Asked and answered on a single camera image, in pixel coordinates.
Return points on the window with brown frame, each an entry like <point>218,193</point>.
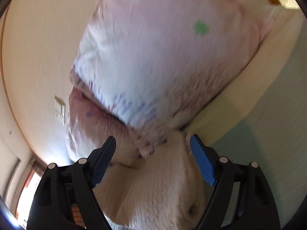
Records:
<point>24,192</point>

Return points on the pink floral pillow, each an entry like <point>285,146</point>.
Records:
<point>89,127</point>

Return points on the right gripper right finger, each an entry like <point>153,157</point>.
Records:
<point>205,158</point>

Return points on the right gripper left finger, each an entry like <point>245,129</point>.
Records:
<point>100,160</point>

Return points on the white lavender floral pillow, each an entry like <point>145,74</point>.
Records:
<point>154,64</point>

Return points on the green patchwork bed sheet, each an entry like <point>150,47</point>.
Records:
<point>261,115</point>

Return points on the beige cable-knit sweater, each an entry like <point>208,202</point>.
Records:
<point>167,192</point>

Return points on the white wall switch panel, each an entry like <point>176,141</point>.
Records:
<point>60,110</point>

